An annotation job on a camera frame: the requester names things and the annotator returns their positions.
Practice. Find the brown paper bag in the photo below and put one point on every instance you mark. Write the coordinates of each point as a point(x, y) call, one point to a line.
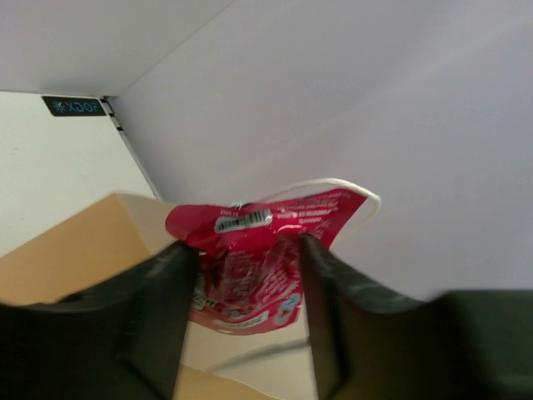
point(121, 231)

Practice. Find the red snack packet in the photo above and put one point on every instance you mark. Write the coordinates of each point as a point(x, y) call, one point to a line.
point(249, 279)

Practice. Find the right table logo sticker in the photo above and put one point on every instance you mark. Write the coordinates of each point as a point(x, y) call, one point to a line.
point(74, 106)

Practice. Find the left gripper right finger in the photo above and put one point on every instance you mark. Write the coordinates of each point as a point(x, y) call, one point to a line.
point(370, 342)

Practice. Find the aluminium table frame rail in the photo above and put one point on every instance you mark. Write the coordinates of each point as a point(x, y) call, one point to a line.
point(106, 103)

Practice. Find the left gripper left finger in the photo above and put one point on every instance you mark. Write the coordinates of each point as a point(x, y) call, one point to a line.
point(119, 339)

